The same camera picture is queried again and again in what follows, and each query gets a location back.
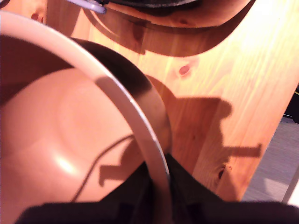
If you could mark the pale lavender plastic piece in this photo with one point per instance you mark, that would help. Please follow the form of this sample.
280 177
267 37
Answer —
93 5

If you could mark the pink cooking pot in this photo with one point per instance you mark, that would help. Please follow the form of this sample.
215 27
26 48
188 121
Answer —
58 130

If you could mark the white furniture leg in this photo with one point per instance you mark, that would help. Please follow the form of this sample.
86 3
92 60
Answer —
292 191

